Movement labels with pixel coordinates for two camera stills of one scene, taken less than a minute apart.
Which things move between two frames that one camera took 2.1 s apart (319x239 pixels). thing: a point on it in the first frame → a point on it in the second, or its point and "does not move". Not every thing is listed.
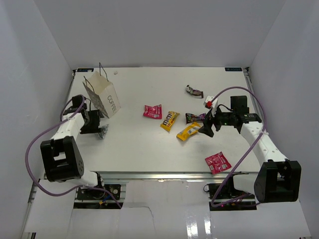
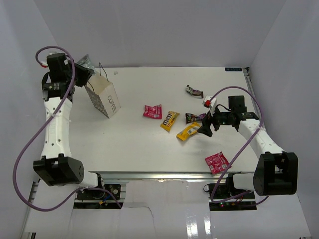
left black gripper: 95,115 → 85,74
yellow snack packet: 190,129 does not move
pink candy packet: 154,111 does not move
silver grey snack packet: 103,129 → 85,62
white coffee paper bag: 103,91 does not move
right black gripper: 206,129 does not move
